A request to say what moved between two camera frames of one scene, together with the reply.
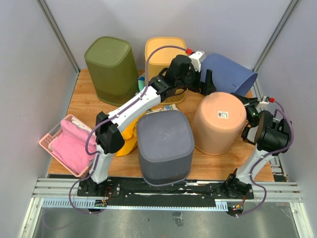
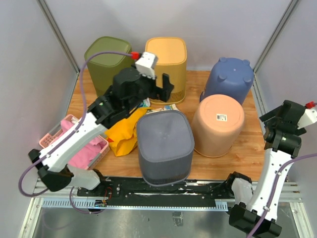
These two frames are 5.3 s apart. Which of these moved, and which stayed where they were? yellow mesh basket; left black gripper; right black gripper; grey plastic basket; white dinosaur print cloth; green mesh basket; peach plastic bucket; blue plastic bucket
Moved: left black gripper; right black gripper; blue plastic bucket
Stayed: white dinosaur print cloth; grey plastic basket; green mesh basket; yellow mesh basket; peach plastic bucket
